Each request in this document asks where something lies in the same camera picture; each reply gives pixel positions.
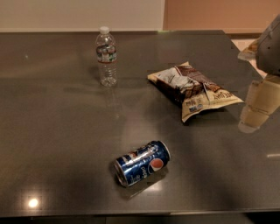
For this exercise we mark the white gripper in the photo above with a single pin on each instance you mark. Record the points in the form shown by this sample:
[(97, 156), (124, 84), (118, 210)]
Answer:
[(269, 49)]

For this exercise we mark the blue pepsi can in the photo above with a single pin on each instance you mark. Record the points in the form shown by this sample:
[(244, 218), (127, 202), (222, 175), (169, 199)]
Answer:
[(139, 164)]

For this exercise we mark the brown white snack bag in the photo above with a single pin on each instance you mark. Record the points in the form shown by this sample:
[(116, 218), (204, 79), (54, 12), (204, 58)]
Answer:
[(192, 90)]

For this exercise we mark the clear plastic water bottle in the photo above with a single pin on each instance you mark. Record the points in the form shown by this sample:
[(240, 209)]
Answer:
[(105, 48)]

